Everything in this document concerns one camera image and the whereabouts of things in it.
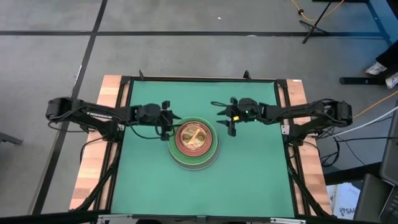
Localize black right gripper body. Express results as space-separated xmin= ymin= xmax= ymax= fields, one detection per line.
xmin=227 ymin=96 xmax=261 ymax=138

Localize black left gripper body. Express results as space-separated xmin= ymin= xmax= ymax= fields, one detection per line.
xmin=137 ymin=100 xmax=172 ymax=142

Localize terracotta plate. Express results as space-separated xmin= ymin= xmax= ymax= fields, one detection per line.
xmin=174 ymin=120 xmax=214 ymax=158

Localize green bowls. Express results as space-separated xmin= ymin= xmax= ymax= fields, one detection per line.
xmin=167 ymin=116 xmax=219 ymax=166

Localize small orange transparent plate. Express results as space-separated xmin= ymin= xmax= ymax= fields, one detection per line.
xmin=178 ymin=123 xmax=210 ymax=153

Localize large grey plate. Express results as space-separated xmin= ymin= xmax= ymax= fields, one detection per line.
xmin=169 ymin=136 xmax=221 ymax=171

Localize green table mat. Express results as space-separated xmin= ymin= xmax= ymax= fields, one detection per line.
xmin=111 ymin=80 xmax=295 ymax=218

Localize black tripod stand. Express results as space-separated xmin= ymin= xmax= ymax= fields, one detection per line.
xmin=298 ymin=0 xmax=333 ymax=44

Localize black stand foot bar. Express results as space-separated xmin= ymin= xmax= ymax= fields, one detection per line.
xmin=339 ymin=76 xmax=388 ymax=86

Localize white printed box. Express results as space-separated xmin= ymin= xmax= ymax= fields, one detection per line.
xmin=326 ymin=182 xmax=361 ymax=220

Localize person's white shoe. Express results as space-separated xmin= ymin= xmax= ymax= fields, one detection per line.
xmin=364 ymin=61 xmax=389 ymax=76
xmin=385 ymin=72 xmax=398 ymax=90

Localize grey equipment case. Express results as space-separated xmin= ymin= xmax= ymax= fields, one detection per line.
xmin=353 ymin=102 xmax=398 ymax=224

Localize person's leg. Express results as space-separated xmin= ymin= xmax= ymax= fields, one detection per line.
xmin=374 ymin=39 xmax=398 ymax=68

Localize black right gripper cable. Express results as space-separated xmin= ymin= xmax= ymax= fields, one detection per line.
xmin=210 ymin=100 xmax=231 ymax=109

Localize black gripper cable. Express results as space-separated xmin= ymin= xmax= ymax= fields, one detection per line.
xmin=129 ymin=123 xmax=164 ymax=140
xmin=210 ymin=100 xmax=231 ymax=109

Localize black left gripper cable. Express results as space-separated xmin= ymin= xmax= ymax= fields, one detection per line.
xmin=129 ymin=123 xmax=164 ymax=140

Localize black metal table frame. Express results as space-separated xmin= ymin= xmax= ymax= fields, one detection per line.
xmin=0 ymin=70 xmax=398 ymax=224

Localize black floor cables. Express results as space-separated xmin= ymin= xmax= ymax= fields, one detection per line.
xmin=319 ymin=136 xmax=398 ymax=169

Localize aluminium frame bracket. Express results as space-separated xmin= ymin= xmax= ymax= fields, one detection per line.
xmin=97 ymin=213 xmax=134 ymax=224
xmin=269 ymin=217 xmax=308 ymax=224

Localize yellow cable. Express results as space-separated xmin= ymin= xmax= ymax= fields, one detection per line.
xmin=290 ymin=0 xmax=346 ymax=22
xmin=352 ymin=90 xmax=398 ymax=119

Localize white cable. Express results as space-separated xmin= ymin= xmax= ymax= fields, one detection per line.
xmin=329 ymin=105 xmax=398 ymax=138

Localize blue metal table frame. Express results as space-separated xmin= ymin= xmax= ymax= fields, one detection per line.
xmin=312 ymin=0 xmax=393 ymax=46

